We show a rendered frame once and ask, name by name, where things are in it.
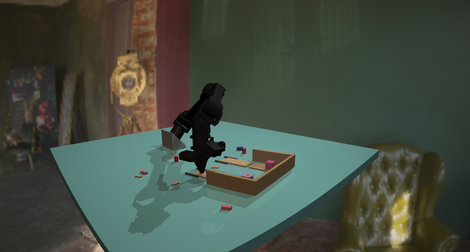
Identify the tan wooden strip with blue dots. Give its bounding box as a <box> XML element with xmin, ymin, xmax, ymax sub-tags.
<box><xmin>193</xmin><ymin>171</ymin><xmax>206</xmax><ymax>179</ymax></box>

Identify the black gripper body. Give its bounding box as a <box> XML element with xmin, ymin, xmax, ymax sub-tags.
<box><xmin>179</xmin><ymin>133</ymin><xmax>209</xmax><ymax>162</ymax></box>

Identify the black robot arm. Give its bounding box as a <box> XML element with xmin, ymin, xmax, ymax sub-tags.
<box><xmin>170</xmin><ymin>83</ymin><xmax>225</xmax><ymax>157</ymax></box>

